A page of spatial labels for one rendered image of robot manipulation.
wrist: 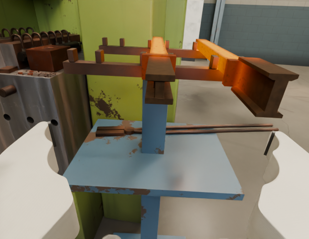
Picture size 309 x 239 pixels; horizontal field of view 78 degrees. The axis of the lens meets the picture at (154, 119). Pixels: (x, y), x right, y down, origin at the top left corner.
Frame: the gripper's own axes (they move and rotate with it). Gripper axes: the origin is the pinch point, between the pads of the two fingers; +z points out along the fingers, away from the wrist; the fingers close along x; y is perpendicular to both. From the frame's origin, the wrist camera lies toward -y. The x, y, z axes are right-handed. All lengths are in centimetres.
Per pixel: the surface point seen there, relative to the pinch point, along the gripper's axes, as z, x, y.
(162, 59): 13.4, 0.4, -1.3
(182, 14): 102, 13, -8
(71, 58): 21.7, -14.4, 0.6
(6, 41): 55, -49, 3
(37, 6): 102, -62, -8
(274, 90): 5.9, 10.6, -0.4
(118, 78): 61, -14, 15
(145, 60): 15.4, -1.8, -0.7
